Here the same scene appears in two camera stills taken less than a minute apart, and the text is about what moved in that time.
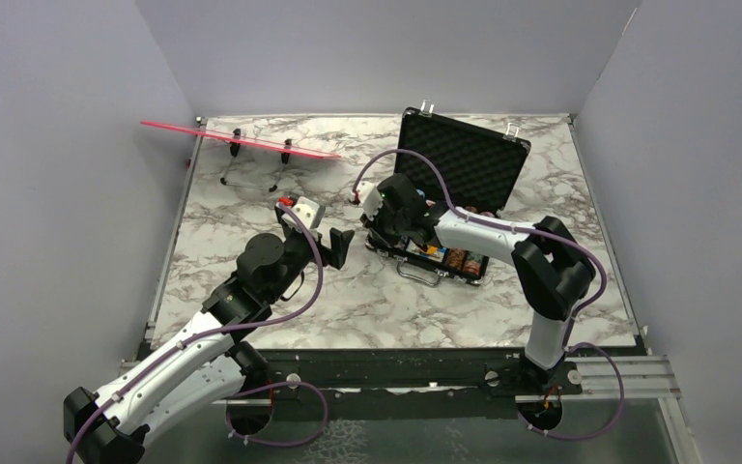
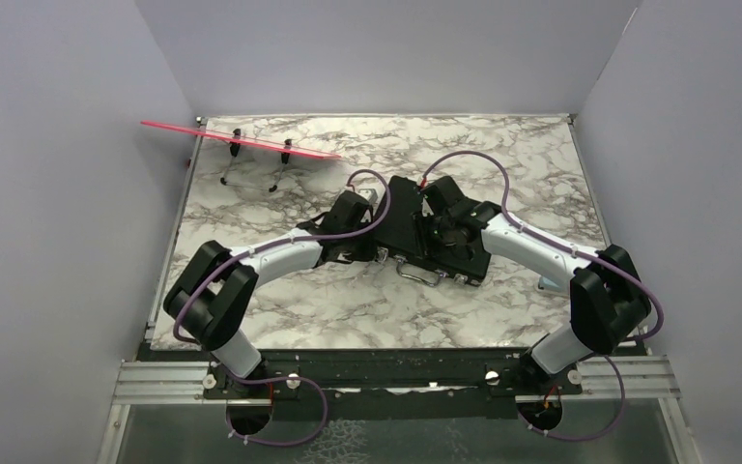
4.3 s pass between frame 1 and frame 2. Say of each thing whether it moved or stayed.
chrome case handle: stayed
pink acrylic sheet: stayed
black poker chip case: moved
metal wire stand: stayed
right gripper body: moved
